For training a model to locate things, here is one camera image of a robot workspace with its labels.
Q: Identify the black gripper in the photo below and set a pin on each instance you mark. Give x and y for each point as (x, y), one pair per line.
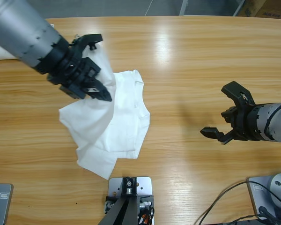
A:
(65, 70)
(247, 124)

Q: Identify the white T-shirt with black print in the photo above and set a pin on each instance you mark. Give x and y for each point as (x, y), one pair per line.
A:
(96, 122)

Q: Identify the white mounting block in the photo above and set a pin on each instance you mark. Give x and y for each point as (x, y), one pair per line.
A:
(145, 185)

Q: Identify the white metal leg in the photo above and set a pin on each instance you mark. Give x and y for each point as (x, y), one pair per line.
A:
(238, 7)
(184, 7)

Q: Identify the cardboard box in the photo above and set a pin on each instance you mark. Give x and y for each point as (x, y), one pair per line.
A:
(271, 7)

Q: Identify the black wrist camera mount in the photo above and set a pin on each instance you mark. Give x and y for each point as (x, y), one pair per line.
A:
(91, 38)

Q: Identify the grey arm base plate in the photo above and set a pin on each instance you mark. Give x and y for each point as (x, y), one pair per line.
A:
(2, 208)
(256, 199)

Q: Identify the dark camera post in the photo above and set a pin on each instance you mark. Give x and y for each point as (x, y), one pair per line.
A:
(124, 211)

